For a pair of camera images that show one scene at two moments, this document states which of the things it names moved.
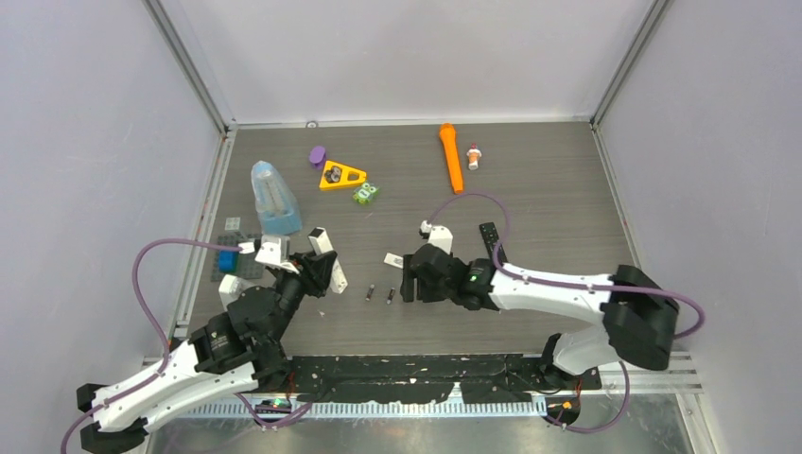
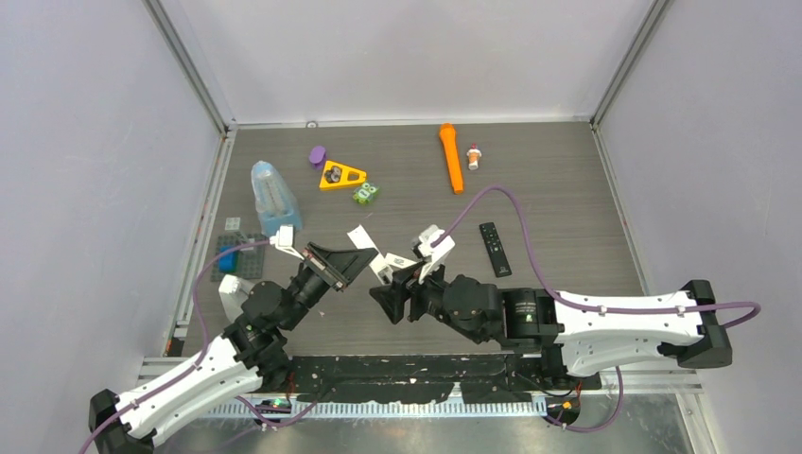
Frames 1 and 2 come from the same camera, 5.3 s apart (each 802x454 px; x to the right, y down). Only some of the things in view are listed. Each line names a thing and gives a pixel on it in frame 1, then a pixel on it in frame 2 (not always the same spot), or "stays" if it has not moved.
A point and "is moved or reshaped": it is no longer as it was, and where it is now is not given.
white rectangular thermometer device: (321, 244) is moved or reshaped
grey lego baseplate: (248, 267) stays
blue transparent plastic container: (277, 204) stays
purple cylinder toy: (318, 156) stays
